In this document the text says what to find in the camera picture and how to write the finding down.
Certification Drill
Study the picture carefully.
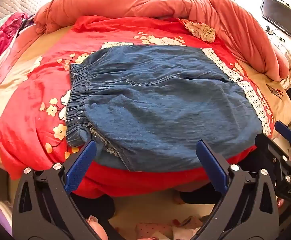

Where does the black flat screen monitor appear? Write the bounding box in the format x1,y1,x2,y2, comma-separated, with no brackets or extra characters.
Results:
260,0,291,38

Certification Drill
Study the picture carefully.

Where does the person's left leg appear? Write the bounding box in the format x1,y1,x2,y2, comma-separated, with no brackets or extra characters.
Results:
72,193,116,240

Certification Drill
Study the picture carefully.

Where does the salmon pink quilt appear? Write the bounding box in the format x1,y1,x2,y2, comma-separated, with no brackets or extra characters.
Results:
33,0,291,82

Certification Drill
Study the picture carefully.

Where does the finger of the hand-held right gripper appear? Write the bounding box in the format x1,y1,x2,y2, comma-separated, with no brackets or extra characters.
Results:
274,121,291,155
255,133,291,180

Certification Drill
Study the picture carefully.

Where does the pink dotted slipper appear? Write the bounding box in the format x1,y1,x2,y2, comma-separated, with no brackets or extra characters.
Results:
135,221,176,240

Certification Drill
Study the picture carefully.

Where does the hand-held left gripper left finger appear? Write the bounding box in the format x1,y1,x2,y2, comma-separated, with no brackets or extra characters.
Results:
12,140,126,240

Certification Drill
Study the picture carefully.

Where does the blue denim pants lace trim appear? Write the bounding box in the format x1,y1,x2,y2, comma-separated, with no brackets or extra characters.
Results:
66,42,276,173

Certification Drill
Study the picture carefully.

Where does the red floral blanket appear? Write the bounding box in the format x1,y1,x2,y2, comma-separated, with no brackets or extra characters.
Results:
0,15,276,198

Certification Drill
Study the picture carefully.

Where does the beige floral cloth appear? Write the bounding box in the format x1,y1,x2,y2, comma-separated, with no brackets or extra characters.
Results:
184,20,216,43

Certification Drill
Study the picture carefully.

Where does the person's right hand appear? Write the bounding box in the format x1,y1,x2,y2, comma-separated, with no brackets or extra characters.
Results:
276,155,291,213

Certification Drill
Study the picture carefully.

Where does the magenta clothes pile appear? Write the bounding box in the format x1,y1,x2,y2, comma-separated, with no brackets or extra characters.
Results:
0,12,33,73

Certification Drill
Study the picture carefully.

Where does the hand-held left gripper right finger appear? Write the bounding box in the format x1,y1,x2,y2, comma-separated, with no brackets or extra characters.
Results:
190,140,280,240

